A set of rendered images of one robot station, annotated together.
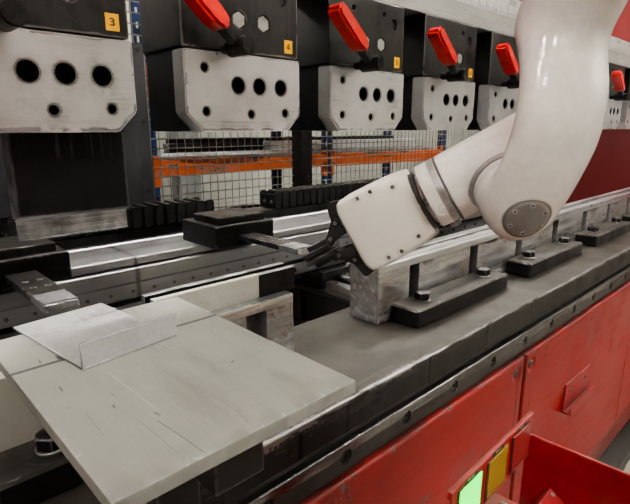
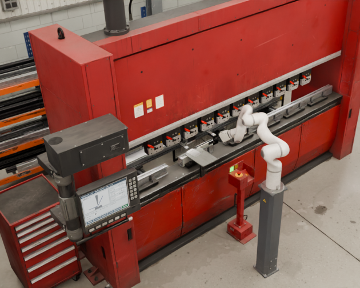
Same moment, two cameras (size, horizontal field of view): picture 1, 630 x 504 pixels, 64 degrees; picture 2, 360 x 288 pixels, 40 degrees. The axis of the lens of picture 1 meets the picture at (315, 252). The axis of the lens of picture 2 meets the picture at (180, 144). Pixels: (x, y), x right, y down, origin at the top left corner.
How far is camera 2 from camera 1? 417 cm
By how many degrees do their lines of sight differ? 21
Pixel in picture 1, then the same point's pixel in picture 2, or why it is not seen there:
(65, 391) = (195, 159)
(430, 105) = (234, 114)
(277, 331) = (211, 148)
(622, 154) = (325, 72)
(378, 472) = (224, 166)
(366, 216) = (222, 136)
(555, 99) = (238, 132)
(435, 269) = not seen: hidden behind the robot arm
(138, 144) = not seen: hidden behind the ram
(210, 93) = (204, 127)
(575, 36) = (240, 127)
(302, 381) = (213, 159)
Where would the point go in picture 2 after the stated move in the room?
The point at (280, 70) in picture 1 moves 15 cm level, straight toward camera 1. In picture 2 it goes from (211, 122) to (212, 130)
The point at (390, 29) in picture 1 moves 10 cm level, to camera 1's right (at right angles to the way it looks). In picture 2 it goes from (227, 108) to (237, 108)
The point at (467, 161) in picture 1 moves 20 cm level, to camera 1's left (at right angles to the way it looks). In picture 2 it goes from (233, 132) to (212, 132)
